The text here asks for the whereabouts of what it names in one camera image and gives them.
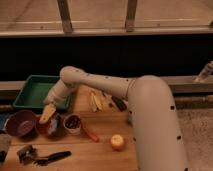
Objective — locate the red bowl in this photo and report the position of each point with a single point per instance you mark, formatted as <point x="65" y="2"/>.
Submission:
<point x="41" y="128"/>

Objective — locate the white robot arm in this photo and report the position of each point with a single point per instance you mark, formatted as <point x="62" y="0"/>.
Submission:
<point x="158" y="138"/>

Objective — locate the black handled utensil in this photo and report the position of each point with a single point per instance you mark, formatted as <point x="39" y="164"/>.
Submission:
<point x="42" y="161"/>

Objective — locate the orange carrot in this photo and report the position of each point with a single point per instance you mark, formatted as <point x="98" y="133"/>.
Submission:
<point x="89" y="133"/>

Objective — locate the grey object at left edge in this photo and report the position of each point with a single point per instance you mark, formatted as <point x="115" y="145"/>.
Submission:
<point x="5" y="141"/>

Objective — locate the blue object at left edge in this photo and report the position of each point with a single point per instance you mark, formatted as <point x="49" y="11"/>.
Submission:
<point x="3" y="118"/>

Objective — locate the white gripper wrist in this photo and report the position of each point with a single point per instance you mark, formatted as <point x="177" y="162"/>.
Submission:
<point x="55" y="97"/>

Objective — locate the purple bowl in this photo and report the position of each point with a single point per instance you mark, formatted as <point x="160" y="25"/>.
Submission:
<point x="20" y="123"/>

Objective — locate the yellow apple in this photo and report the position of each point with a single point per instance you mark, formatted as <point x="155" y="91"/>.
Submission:
<point x="117" y="142"/>

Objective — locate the white cup with beans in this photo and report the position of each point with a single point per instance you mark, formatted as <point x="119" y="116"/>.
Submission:
<point x="72" y="124"/>

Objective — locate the green plastic tray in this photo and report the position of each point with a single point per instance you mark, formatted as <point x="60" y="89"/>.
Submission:
<point x="34" y="91"/>

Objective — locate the metal clamp tool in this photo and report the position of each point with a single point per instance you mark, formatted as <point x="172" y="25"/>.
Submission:
<point x="26" y="154"/>

